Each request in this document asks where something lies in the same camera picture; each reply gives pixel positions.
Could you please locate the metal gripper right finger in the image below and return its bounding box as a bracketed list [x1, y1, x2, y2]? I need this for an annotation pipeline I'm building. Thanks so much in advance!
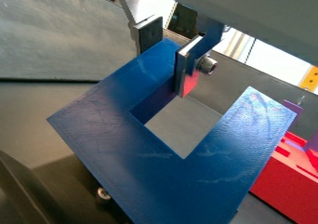
[174, 15, 223, 97]

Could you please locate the blue U-shaped block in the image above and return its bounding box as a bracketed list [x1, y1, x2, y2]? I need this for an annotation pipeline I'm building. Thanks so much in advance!
[48, 39, 295, 224]

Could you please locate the red base block with slots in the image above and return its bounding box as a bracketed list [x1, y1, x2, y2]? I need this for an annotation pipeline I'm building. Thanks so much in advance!
[251, 132, 318, 224]

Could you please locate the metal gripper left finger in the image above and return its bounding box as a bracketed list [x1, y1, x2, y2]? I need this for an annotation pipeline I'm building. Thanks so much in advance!
[119, 0, 163, 54]

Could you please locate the purple U-shaped block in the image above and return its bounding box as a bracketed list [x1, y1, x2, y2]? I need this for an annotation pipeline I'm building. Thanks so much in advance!
[283, 100, 318, 152]

